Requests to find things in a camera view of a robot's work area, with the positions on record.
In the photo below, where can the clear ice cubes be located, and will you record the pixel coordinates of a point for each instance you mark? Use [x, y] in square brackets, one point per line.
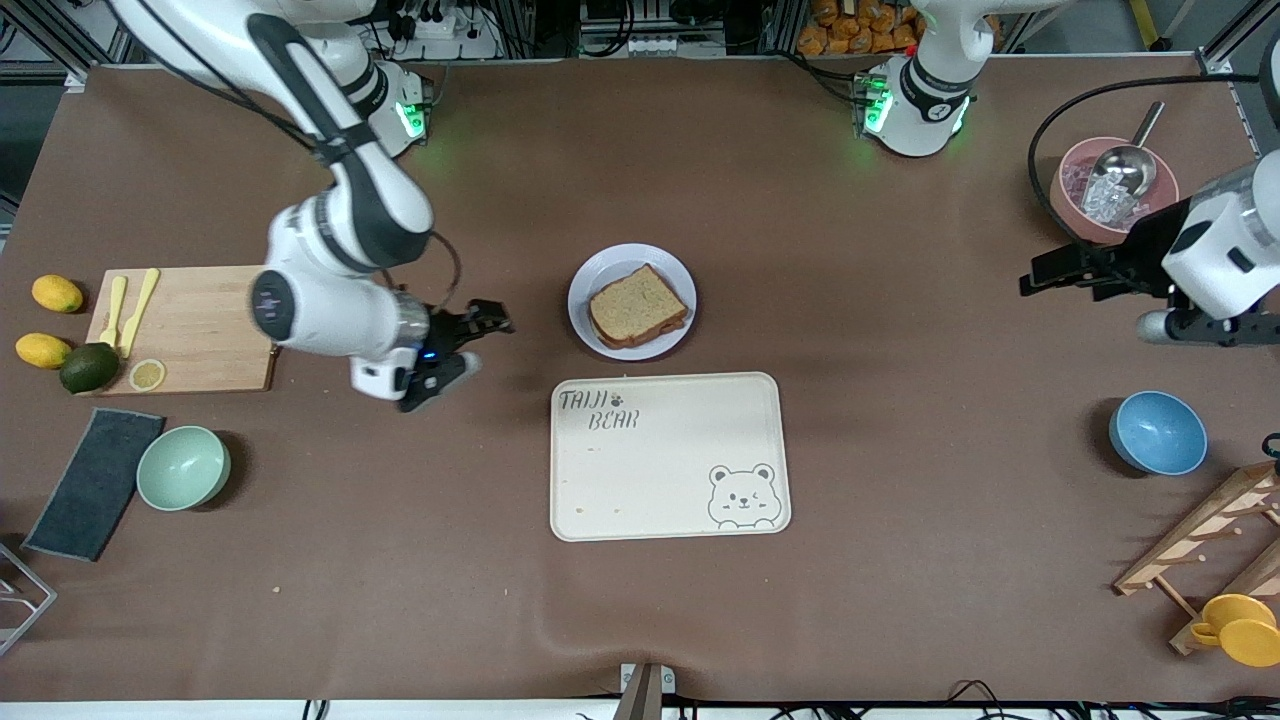
[1105, 205]

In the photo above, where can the pale blue round plate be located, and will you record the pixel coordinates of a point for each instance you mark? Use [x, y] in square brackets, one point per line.
[610, 262]

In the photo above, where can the white power strip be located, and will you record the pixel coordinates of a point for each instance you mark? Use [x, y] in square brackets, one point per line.
[440, 25]

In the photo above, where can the dark green avocado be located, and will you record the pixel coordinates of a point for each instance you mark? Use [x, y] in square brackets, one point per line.
[88, 368]

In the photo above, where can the yellow lemon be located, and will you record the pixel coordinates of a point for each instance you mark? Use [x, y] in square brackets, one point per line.
[58, 294]
[42, 350]

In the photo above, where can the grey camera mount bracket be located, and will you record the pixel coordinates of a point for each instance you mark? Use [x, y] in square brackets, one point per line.
[640, 695]

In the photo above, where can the lemon slice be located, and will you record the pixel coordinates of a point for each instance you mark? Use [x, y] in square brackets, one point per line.
[147, 375]

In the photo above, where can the pink bowl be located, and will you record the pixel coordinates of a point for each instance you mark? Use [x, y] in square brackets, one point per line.
[1065, 210]

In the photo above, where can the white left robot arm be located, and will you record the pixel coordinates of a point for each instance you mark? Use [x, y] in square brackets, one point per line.
[1230, 240]

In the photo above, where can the orange bread rolls pile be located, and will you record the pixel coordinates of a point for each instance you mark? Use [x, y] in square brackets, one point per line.
[850, 35]

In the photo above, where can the metal scoop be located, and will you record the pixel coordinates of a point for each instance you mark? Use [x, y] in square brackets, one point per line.
[1125, 170]

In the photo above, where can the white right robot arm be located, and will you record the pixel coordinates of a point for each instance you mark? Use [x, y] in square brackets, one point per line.
[350, 220]

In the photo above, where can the dark grey sponge cloth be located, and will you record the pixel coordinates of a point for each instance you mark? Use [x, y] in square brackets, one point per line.
[95, 485]

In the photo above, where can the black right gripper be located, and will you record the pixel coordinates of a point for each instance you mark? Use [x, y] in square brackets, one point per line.
[447, 329]

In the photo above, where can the pale wholegrain bread slice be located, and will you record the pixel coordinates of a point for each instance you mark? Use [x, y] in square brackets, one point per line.
[635, 300]

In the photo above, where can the wooden cutting board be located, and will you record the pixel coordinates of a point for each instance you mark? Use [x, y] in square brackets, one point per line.
[200, 320]

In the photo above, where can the toasted brown bread slice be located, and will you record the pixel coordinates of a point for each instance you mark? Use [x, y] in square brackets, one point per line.
[650, 340]

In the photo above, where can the aluminium frame profile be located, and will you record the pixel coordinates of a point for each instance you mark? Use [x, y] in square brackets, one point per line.
[1215, 65]
[75, 78]

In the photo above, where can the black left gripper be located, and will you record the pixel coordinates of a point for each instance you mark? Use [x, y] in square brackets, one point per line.
[1147, 249]

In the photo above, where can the cream tray with bear print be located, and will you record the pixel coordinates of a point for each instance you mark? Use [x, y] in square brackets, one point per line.
[660, 470]

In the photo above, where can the blue bowl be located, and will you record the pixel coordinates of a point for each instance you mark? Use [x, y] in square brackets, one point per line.
[1158, 432]

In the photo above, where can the wooden dish rack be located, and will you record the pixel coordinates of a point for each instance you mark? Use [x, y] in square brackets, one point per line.
[1180, 545]

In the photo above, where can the yellow plastic knife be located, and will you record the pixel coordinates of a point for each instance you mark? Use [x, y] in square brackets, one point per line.
[140, 310]

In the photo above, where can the yellow cup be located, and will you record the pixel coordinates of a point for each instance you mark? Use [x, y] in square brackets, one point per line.
[1245, 635]

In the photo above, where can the mint green bowl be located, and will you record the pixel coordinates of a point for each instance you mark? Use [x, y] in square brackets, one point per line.
[182, 468]

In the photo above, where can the yellow plastic fork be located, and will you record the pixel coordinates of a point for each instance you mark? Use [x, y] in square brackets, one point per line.
[115, 310]

